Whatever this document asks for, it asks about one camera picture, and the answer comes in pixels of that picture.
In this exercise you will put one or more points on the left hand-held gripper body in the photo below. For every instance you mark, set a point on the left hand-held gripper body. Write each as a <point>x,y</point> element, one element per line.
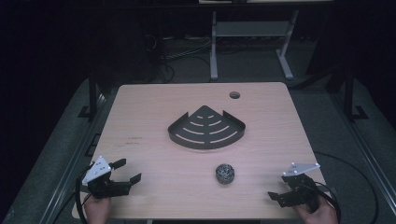
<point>99,169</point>

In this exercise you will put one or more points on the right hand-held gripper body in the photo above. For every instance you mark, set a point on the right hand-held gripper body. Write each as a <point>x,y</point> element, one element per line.
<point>300,193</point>

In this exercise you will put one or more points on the steel wool scrubber ball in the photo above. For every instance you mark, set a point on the steel wool scrubber ball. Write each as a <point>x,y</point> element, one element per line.
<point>225,174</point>

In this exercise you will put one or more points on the black metal corner shelf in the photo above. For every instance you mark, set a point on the black metal corner shelf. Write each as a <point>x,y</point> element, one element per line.
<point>205,137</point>

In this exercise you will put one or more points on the person's right hand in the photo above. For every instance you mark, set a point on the person's right hand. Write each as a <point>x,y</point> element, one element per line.
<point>322,214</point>

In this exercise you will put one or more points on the person's left hand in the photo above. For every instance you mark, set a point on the person's left hand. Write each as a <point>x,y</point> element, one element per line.
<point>97,210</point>

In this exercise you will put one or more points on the aluminium floor rail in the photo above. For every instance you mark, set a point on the aluminium floor rail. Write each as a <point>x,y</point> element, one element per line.
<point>364,146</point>
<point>71,168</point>

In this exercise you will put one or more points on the black metal stand post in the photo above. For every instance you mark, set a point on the black metal stand post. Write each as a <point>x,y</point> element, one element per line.
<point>349,93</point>
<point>92,93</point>

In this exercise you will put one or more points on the grey metal desk frame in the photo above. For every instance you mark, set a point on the grey metal desk frame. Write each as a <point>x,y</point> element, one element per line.
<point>249,29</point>

